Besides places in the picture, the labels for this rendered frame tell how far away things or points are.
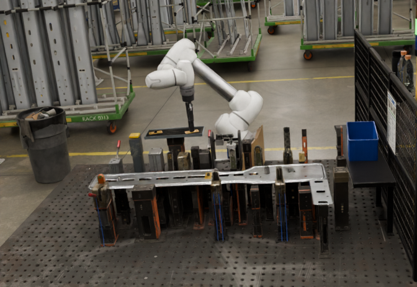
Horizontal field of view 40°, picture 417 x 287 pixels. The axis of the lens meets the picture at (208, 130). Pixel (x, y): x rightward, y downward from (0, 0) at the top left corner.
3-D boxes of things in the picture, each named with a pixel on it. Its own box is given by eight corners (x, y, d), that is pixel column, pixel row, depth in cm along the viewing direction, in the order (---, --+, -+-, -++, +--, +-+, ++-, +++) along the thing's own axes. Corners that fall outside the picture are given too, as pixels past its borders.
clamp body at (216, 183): (211, 242, 322) (206, 186, 310) (213, 231, 333) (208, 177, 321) (228, 241, 321) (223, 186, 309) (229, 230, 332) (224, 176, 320)
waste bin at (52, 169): (20, 187, 592) (4, 122, 568) (42, 166, 642) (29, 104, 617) (65, 187, 583) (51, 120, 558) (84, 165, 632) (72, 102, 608)
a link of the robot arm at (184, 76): (192, 81, 356) (172, 85, 352) (189, 57, 351) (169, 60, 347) (197, 86, 346) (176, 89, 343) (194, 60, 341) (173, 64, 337)
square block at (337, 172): (335, 232, 320) (334, 173, 307) (333, 224, 327) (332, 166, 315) (350, 231, 319) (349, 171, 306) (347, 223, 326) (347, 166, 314)
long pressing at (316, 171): (84, 192, 331) (84, 190, 331) (95, 176, 352) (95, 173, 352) (327, 181, 315) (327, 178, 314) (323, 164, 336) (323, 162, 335)
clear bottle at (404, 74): (402, 94, 303) (403, 57, 296) (399, 91, 309) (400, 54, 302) (414, 93, 302) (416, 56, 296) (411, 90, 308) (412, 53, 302)
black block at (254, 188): (251, 240, 320) (247, 192, 310) (251, 230, 330) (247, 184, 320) (265, 240, 319) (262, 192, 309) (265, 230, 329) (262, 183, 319)
